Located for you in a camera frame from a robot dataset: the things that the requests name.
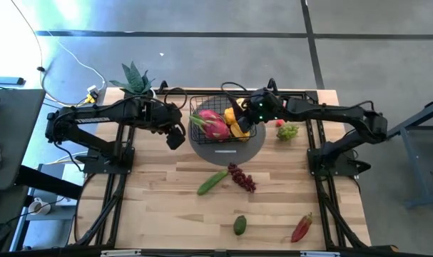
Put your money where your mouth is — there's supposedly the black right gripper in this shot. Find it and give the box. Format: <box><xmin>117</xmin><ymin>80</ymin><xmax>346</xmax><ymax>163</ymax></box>
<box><xmin>239</xmin><ymin>88</ymin><xmax>287</xmax><ymax>134</ymax></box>

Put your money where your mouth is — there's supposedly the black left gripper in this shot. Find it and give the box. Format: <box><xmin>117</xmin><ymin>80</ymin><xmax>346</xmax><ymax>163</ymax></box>
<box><xmin>150</xmin><ymin>101</ymin><xmax>186</xmax><ymax>151</ymax></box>

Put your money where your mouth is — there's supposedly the yellow bell pepper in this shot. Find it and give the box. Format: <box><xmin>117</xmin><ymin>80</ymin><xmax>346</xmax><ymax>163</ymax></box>
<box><xmin>224</xmin><ymin>106</ymin><xmax>238</xmax><ymax>126</ymax></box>

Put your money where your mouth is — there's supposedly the pink dragon fruit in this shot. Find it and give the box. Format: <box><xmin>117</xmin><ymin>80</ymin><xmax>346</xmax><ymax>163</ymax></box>
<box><xmin>190</xmin><ymin>109</ymin><xmax>233</xmax><ymax>141</ymax></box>

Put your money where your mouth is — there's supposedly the red chili pepper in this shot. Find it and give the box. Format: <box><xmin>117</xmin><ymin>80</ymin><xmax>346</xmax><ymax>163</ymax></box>
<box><xmin>290</xmin><ymin>212</ymin><xmax>314</xmax><ymax>243</ymax></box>
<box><xmin>275</xmin><ymin>101</ymin><xmax>287</xmax><ymax>128</ymax></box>

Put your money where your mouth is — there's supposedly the green cucumber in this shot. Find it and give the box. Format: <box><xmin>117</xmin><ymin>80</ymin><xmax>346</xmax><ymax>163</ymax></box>
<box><xmin>196</xmin><ymin>169</ymin><xmax>230</xmax><ymax>196</ymax></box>

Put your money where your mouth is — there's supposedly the red grape bunch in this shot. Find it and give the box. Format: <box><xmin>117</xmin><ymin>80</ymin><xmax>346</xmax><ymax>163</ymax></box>
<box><xmin>227</xmin><ymin>162</ymin><xmax>258</xmax><ymax>193</ymax></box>

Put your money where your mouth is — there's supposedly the green avocado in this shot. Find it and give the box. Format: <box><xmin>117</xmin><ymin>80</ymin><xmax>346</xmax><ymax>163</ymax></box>
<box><xmin>233</xmin><ymin>215</ymin><xmax>248</xmax><ymax>236</ymax></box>

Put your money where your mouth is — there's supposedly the green grape bunch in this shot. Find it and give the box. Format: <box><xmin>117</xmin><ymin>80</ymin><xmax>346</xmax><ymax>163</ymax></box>
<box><xmin>275</xmin><ymin>123</ymin><xmax>300</xmax><ymax>141</ymax></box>

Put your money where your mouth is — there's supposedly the green succulent plant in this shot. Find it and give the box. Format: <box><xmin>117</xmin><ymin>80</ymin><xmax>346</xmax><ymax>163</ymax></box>
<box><xmin>108</xmin><ymin>60</ymin><xmax>156</xmax><ymax>99</ymax></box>

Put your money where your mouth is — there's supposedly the yellow white power plug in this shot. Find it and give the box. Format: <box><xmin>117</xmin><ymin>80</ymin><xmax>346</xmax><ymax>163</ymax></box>
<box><xmin>86</xmin><ymin>84</ymin><xmax>100</xmax><ymax>105</ymax></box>

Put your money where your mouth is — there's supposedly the white label strip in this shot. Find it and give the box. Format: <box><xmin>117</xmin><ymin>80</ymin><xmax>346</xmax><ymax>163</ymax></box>
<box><xmin>101</xmin><ymin>249</ymin><xmax>142</xmax><ymax>257</ymax></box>
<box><xmin>300</xmin><ymin>251</ymin><xmax>342</xmax><ymax>257</ymax></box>

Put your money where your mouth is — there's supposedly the white mug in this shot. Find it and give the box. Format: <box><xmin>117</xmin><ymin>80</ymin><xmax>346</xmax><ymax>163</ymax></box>
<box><xmin>27</xmin><ymin>196</ymin><xmax>52</xmax><ymax>216</ymax></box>

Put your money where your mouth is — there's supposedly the black desk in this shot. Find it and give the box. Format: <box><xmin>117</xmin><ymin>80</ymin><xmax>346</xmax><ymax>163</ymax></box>
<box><xmin>0</xmin><ymin>89</ymin><xmax>46</xmax><ymax>192</ymax></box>

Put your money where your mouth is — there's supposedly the blue grey metal table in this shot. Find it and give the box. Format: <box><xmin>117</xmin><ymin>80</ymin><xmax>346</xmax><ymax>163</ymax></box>
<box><xmin>384</xmin><ymin>96</ymin><xmax>433</xmax><ymax>210</ymax></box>

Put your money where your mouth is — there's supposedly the blue flat bar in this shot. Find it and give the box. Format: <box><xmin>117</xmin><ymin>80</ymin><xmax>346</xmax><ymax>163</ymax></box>
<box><xmin>0</xmin><ymin>76</ymin><xmax>26</xmax><ymax>86</ymax></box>

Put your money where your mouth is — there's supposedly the black wire basket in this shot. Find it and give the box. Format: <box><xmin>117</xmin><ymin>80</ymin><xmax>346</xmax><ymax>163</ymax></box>
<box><xmin>189</xmin><ymin>93</ymin><xmax>258</xmax><ymax>146</ymax></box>

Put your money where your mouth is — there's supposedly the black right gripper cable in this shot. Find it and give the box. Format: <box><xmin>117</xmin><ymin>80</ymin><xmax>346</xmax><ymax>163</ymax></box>
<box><xmin>221</xmin><ymin>81</ymin><xmax>252</xmax><ymax>100</ymax></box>

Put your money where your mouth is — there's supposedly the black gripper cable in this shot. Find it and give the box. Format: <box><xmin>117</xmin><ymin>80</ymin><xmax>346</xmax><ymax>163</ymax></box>
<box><xmin>163</xmin><ymin>86</ymin><xmax>188</xmax><ymax>111</ymax></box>
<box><xmin>221</xmin><ymin>81</ymin><xmax>252</xmax><ymax>100</ymax></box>

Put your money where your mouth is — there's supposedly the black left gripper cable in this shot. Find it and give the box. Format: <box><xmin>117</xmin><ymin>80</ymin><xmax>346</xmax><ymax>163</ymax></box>
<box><xmin>163</xmin><ymin>86</ymin><xmax>188</xmax><ymax>111</ymax></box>

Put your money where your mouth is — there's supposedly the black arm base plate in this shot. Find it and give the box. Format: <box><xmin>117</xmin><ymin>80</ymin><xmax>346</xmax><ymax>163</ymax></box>
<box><xmin>307</xmin><ymin>147</ymin><xmax>372</xmax><ymax>178</ymax></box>
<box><xmin>82</xmin><ymin>147</ymin><xmax>135</xmax><ymax>175</ymax></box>

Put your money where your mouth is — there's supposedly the white floor cable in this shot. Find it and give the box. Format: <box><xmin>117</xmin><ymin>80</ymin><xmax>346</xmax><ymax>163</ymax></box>
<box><xmin>9</xmin><ymin>0</ymin><xmax>106</xmax><ymax>108</ymax></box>

